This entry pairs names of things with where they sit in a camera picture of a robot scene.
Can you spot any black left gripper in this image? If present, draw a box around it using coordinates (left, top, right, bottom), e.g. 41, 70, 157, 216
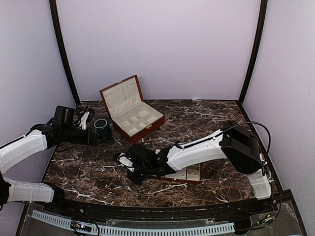
62, 126, 107, 146

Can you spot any red jewelry tray insert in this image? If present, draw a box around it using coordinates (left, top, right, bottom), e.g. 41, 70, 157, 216
160, 164, 201, 183

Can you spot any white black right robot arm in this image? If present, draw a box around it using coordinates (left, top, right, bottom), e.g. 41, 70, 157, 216
117, 121, 272, 213

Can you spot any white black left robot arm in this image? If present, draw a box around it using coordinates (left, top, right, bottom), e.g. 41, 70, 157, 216
0, 106, 112, 214

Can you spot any red open jewelry box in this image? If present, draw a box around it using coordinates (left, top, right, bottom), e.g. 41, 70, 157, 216
100, 75, 165, 144

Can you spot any dark green ceramic mug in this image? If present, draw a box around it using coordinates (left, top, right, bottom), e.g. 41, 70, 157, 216
94, 118, 112, 143

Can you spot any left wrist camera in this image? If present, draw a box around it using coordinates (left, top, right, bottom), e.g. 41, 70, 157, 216
73, 106, 95, 130

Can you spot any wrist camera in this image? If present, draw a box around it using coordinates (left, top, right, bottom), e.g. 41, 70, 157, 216
114, 152, 134, 172
73, 106, 95, 130

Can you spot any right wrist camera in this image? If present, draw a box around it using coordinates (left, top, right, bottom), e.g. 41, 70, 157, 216
114, 152, 134, 172

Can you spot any white slotted cable duct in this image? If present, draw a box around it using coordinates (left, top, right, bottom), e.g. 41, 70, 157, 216
31, 210, 235, 236

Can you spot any black left frame post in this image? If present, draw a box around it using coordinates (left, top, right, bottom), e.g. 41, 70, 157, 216
49, 0, 81, 106

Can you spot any black frame post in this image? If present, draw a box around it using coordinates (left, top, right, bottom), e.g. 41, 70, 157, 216
238, 0, 268, 106
49, 0, 81, 106

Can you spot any black front table rail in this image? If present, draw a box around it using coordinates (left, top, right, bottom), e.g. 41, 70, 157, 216
27, 189, 293, 223

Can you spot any black right frame post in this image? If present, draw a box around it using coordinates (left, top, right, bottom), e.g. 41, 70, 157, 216
238, 0, 268, 106

